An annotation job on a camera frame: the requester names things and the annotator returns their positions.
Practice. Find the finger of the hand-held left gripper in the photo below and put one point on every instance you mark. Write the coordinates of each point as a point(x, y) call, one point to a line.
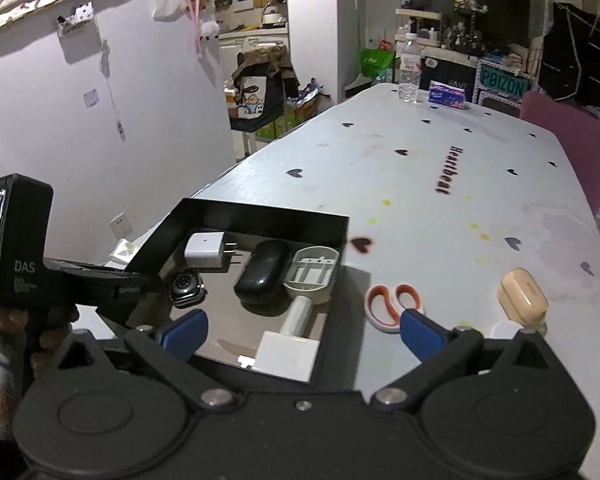
point(105, 290)

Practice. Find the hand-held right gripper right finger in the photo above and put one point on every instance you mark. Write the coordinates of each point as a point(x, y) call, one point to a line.
point(420, 336)

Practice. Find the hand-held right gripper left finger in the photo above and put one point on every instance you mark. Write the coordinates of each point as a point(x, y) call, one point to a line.
point(185, 334)

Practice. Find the orange white scissors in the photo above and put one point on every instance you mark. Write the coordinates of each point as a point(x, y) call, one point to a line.
point(382, 310)

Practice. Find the black smart watch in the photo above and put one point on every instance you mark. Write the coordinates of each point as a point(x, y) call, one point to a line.
point(186, 287)

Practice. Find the white wall charger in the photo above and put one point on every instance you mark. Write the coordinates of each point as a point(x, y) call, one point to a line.
point(205, 250)

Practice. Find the black oval case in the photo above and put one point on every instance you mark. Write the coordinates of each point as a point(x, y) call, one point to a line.
point(262, 272)

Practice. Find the small white box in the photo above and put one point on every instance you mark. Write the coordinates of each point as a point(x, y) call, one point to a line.
point(287, 355)

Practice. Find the white lint roller holder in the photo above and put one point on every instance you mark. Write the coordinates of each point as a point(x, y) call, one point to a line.
point(310, 275)

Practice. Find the black box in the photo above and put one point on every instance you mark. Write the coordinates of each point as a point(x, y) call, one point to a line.
point(260, 217)

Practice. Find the person's left hand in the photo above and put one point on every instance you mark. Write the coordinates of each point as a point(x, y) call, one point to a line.
point(50, 330)

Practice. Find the beige earbuds case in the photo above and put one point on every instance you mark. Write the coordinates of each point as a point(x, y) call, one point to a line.
point(522, 297)

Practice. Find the blue pink tissue pack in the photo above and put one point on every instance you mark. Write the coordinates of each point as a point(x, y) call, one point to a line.
point(447, 95)

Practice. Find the pink chair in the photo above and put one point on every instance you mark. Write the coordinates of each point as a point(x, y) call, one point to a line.
point(575, 145)

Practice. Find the cartoon print tote bag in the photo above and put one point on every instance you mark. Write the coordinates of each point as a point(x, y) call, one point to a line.
point(257, 95)

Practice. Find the clear plastic water bottle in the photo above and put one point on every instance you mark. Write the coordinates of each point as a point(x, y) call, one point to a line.
point(410, 70)

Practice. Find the teal licence plate sign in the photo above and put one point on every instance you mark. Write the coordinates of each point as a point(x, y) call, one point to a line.
point(502, 82)

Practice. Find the green plastic bag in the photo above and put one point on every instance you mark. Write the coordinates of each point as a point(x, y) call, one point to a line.
point(377, 62)

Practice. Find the white plush toy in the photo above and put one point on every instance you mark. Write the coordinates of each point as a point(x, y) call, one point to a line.
point(209, 29)

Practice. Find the white shelf rack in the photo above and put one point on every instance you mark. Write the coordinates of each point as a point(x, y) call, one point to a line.
point(420, 30)

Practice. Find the black hanging garment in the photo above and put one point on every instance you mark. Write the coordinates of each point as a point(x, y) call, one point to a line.
point(575, 55)

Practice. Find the white wall outlet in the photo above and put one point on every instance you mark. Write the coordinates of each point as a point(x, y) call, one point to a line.
point(120, 223)

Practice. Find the small wall sticker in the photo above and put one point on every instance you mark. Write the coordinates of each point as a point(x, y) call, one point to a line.
point(91, 98)

